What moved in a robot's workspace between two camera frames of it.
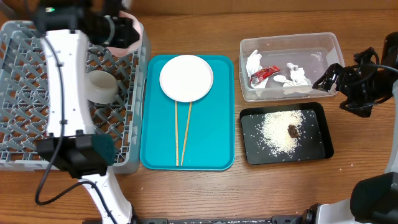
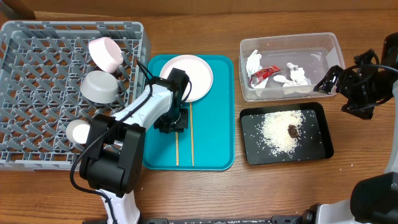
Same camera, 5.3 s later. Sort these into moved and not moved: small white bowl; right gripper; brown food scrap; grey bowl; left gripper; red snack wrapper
Moved: small white bowl; left gripper
Not moved: right gripper; red snack wrapper; grey bowl; brown food scrap
